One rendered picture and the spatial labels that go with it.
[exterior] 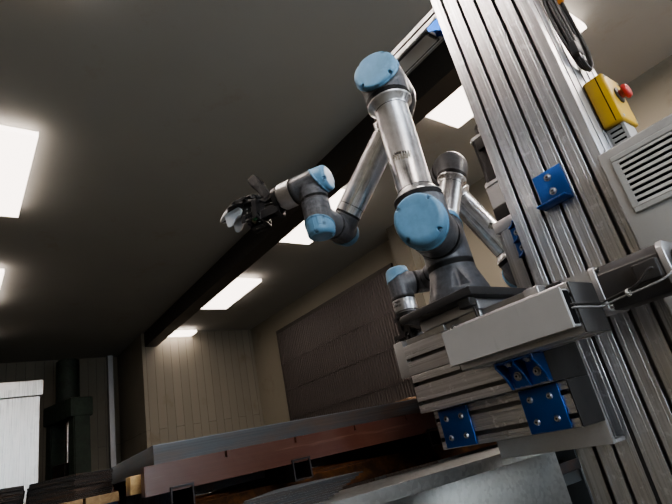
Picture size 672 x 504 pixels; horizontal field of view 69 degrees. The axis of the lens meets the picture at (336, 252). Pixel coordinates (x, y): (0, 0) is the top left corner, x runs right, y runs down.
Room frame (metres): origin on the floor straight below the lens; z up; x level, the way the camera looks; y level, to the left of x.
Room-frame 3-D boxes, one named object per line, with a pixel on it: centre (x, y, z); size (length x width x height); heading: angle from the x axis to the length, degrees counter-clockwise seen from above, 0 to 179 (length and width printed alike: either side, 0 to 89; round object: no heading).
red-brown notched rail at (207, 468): (1.57, -0.16, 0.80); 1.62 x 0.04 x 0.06; 125
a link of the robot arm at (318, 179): (1.15, 0.02, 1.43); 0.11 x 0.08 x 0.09; 66
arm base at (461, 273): (1.16, -0.27, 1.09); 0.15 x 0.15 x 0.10
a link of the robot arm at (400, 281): (1.53, -0.18, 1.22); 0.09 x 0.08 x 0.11; 101
